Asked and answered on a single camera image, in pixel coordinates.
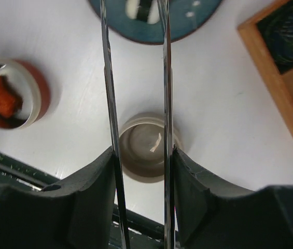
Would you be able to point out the fried chicken piece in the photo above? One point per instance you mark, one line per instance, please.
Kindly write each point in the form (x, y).
(10, 101)

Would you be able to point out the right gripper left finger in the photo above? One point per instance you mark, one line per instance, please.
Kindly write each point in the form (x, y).
(75, 212)

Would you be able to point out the beige lunch box bowl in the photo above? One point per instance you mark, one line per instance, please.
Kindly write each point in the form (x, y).
(141, 140)

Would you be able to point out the red steel lunch bowl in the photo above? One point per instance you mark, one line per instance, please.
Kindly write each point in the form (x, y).
(24, 94)

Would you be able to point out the metal tongs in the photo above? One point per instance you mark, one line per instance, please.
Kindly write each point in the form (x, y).
(169, 208)

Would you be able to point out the wooden compartment tray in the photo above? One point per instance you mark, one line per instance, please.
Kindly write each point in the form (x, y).
(280, 86)

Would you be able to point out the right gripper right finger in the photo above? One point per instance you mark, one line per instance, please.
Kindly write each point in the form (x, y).
(215, 213)

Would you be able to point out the black white sushi roll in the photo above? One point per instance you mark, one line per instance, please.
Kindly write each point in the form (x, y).
(142, 10)

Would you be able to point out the blue rolled napkin left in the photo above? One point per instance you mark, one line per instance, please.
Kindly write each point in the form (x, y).
(277, 32)

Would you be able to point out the blue ceramic food plate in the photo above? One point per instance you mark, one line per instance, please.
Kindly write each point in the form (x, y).
(139, 21)

